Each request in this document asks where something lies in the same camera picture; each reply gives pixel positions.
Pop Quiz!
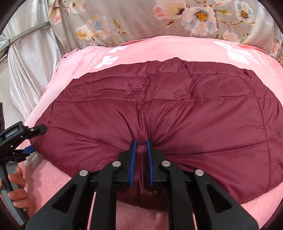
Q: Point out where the grey floral cloth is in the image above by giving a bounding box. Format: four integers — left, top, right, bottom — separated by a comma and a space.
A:
47, 0, 283, 61

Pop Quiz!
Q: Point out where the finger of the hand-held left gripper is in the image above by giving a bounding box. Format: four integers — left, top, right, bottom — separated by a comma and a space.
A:
10, 146, 34, 160
23, 124, 47, 139

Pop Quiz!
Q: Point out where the pink printed blanket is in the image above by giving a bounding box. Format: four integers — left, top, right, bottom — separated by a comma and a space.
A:
16, 35, 283, 230

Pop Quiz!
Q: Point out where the silver satin curtain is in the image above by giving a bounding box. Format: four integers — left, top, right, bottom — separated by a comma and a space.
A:
0, 0, 64, 121

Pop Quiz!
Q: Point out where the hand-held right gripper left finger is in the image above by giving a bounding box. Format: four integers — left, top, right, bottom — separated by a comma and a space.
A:
25, 139, 138, 230

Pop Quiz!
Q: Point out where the person's left hand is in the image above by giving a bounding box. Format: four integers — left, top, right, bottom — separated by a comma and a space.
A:
0, 166, 30, 214

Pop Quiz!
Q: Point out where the curved metal band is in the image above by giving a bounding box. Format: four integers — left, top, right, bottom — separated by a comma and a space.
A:
0, 21, 52, 52

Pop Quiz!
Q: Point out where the maroon quilted puffer jacket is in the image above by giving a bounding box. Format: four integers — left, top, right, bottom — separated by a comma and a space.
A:
31, 57, 283, 207

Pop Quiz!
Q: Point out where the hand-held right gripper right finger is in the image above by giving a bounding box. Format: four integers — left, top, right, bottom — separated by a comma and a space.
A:
146, 138, 259, 230

